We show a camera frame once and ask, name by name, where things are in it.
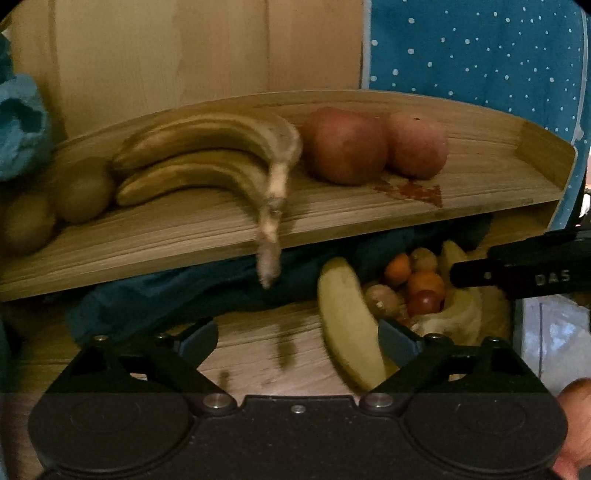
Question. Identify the orange mandarin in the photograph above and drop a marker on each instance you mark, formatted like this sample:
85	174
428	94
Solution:
427	281
398	271

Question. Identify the blue white-dotted cloth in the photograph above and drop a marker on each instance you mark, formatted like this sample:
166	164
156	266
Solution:
471	50

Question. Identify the yellow banana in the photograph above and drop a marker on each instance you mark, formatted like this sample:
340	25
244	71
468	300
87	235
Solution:
346	318
461	314

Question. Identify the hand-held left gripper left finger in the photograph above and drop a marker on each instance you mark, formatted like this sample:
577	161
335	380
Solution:
199	340

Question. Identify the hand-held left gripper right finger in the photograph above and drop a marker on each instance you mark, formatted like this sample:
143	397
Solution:
398	340

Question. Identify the brown spotted banana bunch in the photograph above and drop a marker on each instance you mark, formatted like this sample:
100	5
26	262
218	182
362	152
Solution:
207	134

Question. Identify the dark blue cloth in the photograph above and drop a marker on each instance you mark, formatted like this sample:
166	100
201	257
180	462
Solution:
184	295

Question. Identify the metal tray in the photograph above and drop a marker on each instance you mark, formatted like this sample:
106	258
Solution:
545	332

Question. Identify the person's right hand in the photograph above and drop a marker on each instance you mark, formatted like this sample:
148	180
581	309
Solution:
576	420

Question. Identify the brown kiwi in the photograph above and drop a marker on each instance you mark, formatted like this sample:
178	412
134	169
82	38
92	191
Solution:
381	300
83	189
25	224
424	258

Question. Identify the light blue garment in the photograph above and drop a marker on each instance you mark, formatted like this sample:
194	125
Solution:
21	120

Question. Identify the upright wooden board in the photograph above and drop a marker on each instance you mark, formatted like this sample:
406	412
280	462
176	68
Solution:
184	50

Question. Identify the red striped apple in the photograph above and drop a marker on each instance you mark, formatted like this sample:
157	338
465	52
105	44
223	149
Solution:
425	303

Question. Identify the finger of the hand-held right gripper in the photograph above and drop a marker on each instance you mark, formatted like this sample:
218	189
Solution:
475	273

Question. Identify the curved wooden shelf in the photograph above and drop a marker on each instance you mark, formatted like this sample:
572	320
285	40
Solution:
351	210

